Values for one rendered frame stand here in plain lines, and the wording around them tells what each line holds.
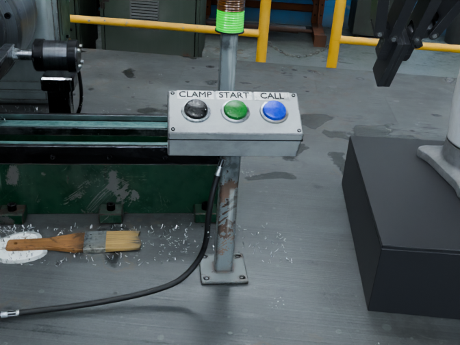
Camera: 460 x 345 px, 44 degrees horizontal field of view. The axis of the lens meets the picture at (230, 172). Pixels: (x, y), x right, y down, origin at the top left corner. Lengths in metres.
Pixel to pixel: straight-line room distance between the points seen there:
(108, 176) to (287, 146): 0.35
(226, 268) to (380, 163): 0.33
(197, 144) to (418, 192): 0.38
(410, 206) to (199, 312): 0.35
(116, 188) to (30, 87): 0.56
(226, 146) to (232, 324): 0.24
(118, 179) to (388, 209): 0.44
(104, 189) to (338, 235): 0.40
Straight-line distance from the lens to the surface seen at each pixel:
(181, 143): 0.72
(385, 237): 0.80
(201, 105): 0.72
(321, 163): 1.22
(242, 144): 0.73
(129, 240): 0.93
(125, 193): 0.99
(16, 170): 0.99
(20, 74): 1.47
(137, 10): 4.16
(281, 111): 0.73
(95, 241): 0.93
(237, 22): 1.24
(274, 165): 1.19
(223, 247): 0.84
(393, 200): 0.89
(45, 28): 1.42
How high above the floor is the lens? 1.33
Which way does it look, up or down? 28 degrees down
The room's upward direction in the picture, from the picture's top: 4 degrees clockwise
